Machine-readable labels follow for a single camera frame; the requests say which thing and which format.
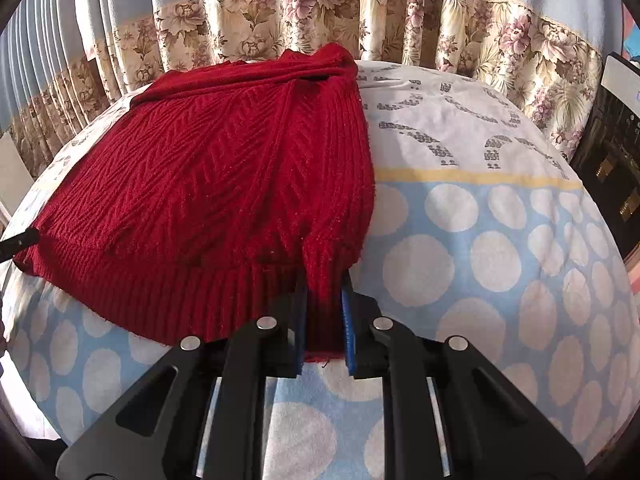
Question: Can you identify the dotted printed bed sheet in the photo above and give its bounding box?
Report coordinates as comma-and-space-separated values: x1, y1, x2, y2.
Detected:
0, 59, 640, 480

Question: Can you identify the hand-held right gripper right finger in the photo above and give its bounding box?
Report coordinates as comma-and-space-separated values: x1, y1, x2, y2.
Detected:
340, 272, 586, 480

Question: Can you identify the blue floral curtain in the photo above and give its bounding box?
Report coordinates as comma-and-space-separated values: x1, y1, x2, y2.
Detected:
0, 0, 88, 178
82, 0, 621, 161

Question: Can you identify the red knitted sweater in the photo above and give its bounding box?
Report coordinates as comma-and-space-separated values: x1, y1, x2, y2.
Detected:
14, 42, 377, 365

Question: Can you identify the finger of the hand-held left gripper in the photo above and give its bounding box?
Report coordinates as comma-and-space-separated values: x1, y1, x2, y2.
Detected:
0, 229, 40, 262

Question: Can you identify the white board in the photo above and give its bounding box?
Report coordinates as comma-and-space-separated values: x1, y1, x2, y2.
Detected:
0, 132, 32, 183

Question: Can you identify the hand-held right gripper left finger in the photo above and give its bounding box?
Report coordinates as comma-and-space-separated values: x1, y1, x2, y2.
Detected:
56, 275, 308, 480

